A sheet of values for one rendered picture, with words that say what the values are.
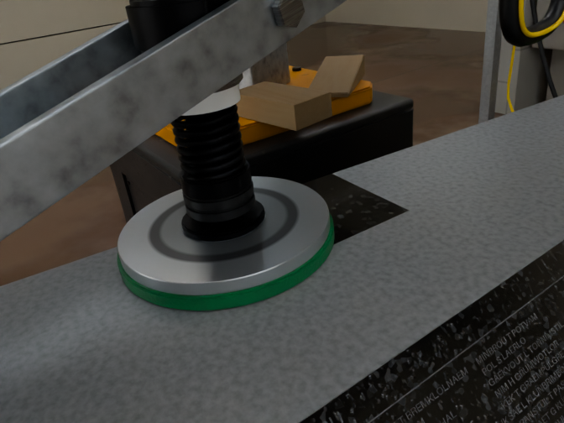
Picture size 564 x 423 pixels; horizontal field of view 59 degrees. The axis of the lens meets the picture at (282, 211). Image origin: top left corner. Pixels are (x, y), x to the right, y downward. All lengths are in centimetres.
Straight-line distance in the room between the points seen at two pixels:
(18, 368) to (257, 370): 19
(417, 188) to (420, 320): 23
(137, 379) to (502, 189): 43
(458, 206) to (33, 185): 41
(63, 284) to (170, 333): 15
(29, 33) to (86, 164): 612
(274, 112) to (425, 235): 54
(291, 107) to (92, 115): 62
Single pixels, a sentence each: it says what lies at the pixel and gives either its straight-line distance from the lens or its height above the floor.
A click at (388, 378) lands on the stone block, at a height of 82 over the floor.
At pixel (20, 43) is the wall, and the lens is 645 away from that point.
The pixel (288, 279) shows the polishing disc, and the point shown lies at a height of 83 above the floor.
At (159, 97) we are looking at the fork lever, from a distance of 37.
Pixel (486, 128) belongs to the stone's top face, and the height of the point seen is 82.
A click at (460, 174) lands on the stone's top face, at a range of 64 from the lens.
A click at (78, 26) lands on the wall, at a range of 656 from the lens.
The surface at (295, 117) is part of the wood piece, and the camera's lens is 94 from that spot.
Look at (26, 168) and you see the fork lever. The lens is 35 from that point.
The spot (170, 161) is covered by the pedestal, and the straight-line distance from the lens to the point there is 101.
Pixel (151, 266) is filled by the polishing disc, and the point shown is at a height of 85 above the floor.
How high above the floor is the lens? 109
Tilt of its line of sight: 28 degrees down
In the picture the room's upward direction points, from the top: 7 degrees counter-clockwise
